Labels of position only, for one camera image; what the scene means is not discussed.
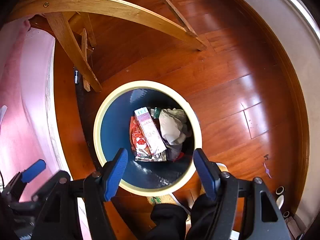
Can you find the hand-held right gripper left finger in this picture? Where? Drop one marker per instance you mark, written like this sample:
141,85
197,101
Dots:
116,175

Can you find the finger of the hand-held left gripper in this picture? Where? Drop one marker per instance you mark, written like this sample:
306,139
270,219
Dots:
32,171
27,205

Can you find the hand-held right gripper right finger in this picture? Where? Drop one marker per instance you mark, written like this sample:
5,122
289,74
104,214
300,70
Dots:
203,172

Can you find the purple plastic bag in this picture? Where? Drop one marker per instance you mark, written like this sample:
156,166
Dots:
175,151

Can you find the blue trash bin cream rim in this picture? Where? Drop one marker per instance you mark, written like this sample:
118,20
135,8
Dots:
115,130

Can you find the red snack packet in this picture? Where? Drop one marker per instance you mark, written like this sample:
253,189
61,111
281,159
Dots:
137,137

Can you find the pink drink carton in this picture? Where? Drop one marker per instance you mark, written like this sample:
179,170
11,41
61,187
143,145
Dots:
150,130

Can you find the crumpled white tissue paper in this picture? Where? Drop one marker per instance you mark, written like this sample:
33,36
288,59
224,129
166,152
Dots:
171,125

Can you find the person's black pants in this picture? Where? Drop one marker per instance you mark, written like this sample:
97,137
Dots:
167,220

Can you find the purple plastic scrap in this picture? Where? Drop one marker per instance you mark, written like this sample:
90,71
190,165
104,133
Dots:
268,171

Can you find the pink cloth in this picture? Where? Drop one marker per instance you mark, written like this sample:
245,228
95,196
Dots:
25,105

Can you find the white plastic piece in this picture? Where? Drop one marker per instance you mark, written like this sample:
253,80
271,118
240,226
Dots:
280,197

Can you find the small white plug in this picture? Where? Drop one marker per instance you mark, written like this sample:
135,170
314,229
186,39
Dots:
75,76

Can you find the grey fabric item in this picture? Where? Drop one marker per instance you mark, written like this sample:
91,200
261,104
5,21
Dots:
293,227

